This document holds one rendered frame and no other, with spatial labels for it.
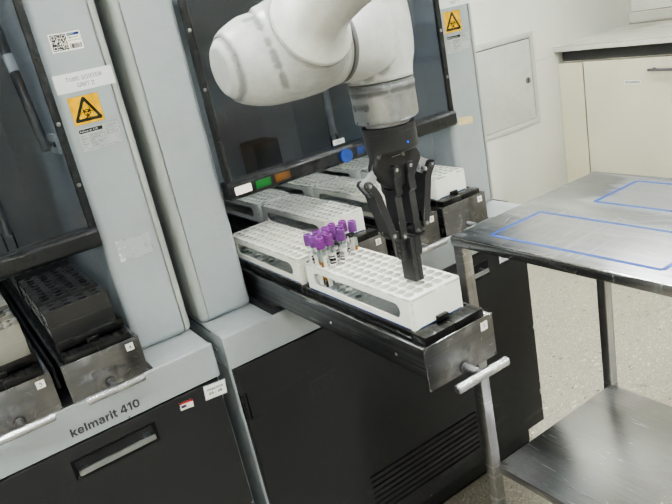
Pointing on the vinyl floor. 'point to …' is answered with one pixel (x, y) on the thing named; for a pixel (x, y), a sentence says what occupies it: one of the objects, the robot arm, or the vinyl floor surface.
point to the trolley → (612, 482)
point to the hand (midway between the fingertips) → (410, 257)
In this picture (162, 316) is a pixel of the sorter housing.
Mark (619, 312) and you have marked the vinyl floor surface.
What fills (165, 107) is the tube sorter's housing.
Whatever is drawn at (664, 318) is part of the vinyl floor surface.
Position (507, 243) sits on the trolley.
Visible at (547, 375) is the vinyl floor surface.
